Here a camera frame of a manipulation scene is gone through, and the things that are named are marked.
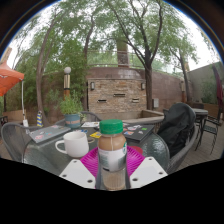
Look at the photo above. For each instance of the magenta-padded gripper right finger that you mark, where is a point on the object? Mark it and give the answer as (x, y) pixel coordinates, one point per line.
(148, 171)

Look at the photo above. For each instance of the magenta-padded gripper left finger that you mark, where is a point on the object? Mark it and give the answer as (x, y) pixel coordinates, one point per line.
(75, 173)

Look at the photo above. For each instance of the green-capped brown drink bottle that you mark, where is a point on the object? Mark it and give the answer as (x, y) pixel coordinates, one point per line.
(112, 153)

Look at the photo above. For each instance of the flat round red coaster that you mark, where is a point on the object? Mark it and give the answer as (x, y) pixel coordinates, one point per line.
(137, 149)

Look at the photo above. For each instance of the white ceramic mug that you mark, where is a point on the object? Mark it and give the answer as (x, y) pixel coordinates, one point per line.
(76, 145)

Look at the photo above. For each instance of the grey chair holding jacket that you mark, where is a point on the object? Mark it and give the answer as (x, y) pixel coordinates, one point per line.
(181, 155)

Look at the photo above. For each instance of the black laptop with stickers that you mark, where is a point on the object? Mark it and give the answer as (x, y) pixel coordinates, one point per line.
(140, 131)

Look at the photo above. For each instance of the yellow card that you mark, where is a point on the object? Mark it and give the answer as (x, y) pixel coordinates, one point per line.
(95, 134)

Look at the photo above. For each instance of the grey laptop with stickers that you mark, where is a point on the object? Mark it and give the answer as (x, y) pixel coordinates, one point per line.
(48, 133)

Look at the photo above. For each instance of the white printed booklet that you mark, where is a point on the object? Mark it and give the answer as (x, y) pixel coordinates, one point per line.
(90, 124)

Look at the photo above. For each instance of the black jacket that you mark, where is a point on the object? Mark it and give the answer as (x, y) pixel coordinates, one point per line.
(176, 126)

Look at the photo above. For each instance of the green plant in blue pot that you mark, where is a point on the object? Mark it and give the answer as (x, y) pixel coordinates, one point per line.
(71, 118)

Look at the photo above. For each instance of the dark metal patio chair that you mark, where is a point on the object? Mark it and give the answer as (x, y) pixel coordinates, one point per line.
(208, 128)

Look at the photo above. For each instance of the round patio table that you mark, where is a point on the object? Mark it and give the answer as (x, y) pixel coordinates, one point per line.
(200, 111)

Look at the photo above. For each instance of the forked dark-trunk tree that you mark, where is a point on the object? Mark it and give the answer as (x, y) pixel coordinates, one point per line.
(148, 90)

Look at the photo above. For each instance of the orange canopy umbrella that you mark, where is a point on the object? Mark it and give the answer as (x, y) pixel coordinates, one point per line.
(8, 78)

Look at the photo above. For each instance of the blue yellow striped post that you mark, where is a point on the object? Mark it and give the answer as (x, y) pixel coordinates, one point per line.
(39, 119)

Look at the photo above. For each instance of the grey wall utility box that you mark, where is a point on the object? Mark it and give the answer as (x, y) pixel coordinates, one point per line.
(155, 103)

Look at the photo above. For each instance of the wall lantern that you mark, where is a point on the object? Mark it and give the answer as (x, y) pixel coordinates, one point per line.
(92, 86)
(143, 86)

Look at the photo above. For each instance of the globe-topped lamp post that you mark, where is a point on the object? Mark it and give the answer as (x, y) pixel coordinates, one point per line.
(67, 83)

